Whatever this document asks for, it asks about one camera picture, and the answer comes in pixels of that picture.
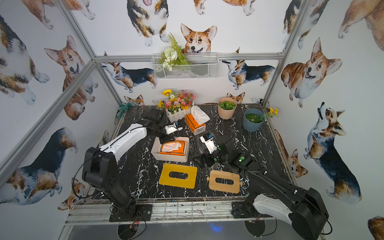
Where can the yellow tissue box lid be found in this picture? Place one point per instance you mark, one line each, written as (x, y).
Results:
(178, 176)

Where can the teal cloth in corner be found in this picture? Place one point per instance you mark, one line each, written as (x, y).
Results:
(124, 108)

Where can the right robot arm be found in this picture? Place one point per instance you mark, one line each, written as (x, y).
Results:
(269, 194)

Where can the blue pot with yellow flowers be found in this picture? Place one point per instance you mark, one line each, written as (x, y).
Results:
(254, 118)

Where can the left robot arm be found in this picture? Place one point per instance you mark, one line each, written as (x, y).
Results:
(100, 168)

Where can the white flower green fern bouquet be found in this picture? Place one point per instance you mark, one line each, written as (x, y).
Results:
(173, 57)

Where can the wooden tissue box lid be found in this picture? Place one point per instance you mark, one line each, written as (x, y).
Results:
(224, 182)

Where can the clear plastic tissue box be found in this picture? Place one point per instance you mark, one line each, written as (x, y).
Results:
(202, 147)

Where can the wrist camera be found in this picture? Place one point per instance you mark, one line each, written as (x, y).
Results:
(174, 127)
(208, 141)

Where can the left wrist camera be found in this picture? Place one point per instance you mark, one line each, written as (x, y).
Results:
(174, 127)

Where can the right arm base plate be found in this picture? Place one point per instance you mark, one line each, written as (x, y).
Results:
(241, 210)

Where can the orange tissue pack by flowers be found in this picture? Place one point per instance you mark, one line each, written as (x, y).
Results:
(196, 120)

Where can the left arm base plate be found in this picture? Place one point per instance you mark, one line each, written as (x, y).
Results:
(141, 212)

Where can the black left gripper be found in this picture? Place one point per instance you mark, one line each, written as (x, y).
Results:
(165, 139)

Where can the white tissue box base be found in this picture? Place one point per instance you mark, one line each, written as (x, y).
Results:
(170, 158)

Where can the orange tissue paper pack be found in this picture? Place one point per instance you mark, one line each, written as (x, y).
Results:
(176, 148)

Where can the peach pot with succulent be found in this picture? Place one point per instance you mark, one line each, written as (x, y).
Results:
(226, 108)

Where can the white fence flower planter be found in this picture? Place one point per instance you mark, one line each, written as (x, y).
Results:
(176, 105)

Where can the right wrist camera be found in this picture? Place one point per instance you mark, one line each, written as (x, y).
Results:
(208, 141)

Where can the white wire wall basket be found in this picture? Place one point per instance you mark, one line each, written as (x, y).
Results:
(202, 66)

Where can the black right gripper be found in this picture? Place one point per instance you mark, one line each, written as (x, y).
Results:
(208, 157)

